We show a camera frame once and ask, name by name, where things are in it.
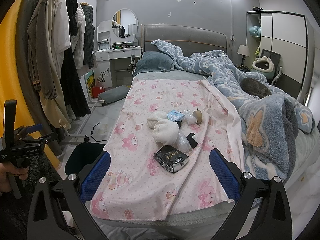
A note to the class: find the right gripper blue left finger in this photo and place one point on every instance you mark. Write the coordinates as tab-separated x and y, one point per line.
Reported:
93	179

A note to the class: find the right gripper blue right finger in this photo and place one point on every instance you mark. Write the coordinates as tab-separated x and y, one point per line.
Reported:
224	172

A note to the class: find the clear plastic bag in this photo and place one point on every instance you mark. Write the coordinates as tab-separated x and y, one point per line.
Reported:
182	143

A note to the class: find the brown tape roll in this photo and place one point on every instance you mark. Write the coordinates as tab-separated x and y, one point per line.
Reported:
198	115

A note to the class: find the clear plastic wrap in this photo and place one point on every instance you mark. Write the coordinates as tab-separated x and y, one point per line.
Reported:
189	118

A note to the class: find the white tissue ball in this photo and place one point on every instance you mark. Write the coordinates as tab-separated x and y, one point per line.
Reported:
165	132
154	117

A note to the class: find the light blue tissue packet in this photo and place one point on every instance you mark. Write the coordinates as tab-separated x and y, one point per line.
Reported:
175	116

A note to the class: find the dark teal trash bin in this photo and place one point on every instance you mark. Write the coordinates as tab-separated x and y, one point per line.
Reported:
85	153

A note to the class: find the person's left hand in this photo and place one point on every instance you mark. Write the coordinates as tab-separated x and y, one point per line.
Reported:
8	170

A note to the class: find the white clothes rack base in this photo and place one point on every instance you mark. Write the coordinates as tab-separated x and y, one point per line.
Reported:
78	136

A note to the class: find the pink cartoon print blanket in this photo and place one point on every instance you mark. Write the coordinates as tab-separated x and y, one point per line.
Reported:
136	187

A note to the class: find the grey bed sheet mattress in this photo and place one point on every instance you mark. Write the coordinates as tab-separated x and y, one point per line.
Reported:
194	224

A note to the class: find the yellow curtain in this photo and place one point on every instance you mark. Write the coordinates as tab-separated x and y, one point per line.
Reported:
15	80

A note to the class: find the blue cloud pattern duvet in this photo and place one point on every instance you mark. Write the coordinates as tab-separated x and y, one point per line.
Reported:
270	125

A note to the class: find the black hanging garment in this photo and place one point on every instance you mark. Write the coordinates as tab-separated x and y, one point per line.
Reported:
70	82

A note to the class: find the grey floor cushion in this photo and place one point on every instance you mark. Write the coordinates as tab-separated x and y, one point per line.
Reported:
114	94

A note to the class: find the red box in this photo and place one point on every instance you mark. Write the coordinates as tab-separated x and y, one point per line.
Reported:
95	91

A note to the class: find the grey cat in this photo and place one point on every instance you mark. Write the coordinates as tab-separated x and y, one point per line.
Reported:
254	88

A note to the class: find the white dressing table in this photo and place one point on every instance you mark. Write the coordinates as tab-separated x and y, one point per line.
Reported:
114	57

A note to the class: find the blue-grey pillow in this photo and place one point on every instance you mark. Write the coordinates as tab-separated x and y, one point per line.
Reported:
153	61

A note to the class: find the cream cat bed house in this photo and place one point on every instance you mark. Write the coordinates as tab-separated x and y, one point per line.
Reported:
265	66

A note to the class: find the bedside table lamp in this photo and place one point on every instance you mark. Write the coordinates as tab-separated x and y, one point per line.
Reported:
243	50

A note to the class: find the white dressing table lamp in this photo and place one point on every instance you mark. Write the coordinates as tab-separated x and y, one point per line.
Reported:
133	30

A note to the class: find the grey upholstered headboard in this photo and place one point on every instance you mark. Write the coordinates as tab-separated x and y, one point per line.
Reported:
189	39

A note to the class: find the blue plush toy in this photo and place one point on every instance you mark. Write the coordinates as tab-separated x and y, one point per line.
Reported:
255	31

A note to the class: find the oval vanity mirror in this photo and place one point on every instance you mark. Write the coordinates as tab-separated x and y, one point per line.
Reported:
120	21

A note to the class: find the white wardrobe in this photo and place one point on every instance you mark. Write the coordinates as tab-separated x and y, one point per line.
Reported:
289	35

